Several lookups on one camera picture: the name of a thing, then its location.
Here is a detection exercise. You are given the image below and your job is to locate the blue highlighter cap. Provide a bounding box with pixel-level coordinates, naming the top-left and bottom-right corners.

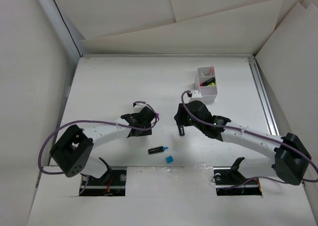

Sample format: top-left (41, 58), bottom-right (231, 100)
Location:
top-left (165, 156), bottom-right (173, 163)

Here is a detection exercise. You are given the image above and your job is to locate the yellow cap black highlighter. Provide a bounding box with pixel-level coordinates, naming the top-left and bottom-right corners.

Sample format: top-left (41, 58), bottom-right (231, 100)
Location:
top-left (200, 77), bottom-right (216, 86)

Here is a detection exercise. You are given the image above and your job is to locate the pink clear pen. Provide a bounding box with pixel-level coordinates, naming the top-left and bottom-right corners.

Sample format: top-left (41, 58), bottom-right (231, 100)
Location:
top-left (210, 66), bottom-right (215, 75)

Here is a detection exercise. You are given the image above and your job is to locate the pink cap black highlighter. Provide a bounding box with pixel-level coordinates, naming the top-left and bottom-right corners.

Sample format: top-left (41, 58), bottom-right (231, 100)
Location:
top-left (200, 80), bottom-right (213, 86)

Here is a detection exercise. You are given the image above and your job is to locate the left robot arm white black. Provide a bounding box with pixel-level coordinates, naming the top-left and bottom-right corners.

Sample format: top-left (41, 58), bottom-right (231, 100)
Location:
top-left (50, 106), bottom-right (159, 185)

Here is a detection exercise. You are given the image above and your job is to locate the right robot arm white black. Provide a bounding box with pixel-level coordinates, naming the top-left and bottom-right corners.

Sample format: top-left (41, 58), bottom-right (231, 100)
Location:
top-left (174, 100), bottom-right (313, 185)

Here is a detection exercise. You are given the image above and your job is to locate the purple tip black highlighter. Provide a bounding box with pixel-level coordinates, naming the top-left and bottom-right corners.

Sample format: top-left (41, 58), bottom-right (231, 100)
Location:
top-left (178, 126), bottom-right (185, 136)

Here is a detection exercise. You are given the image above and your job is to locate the blue tip black highlighter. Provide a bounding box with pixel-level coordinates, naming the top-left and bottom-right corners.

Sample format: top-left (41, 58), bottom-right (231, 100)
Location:
top-left (148, 146), bottom-right (168, 154)

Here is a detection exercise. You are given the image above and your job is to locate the white compartment pen holder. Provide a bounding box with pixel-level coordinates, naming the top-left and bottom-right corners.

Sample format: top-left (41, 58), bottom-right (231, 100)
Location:
top-left (194, 66), bottom-right (218, 103)

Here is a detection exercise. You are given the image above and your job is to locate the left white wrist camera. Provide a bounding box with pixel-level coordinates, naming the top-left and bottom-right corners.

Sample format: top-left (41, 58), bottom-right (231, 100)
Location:
top-left (133, 101), bottom-right (147, 109)

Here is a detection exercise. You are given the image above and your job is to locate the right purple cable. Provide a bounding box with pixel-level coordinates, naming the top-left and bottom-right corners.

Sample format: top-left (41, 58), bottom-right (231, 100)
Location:
top-left (180, 90), bottom-right (318, 189)

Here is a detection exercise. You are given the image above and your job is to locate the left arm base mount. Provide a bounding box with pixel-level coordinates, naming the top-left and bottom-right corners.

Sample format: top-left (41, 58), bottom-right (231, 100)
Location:
top-left (79, 157), bottom-right (127, 197)

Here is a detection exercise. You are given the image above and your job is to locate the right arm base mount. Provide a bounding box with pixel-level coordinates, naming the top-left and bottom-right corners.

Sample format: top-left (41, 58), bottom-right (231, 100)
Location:
top-left (211, 157), bottom-right (262, 196)

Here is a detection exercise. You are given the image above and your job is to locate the aluminium rail right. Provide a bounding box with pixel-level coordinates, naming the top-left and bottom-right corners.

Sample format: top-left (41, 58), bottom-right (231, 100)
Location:
top-left (247, 56), bottom-right (279, 135)

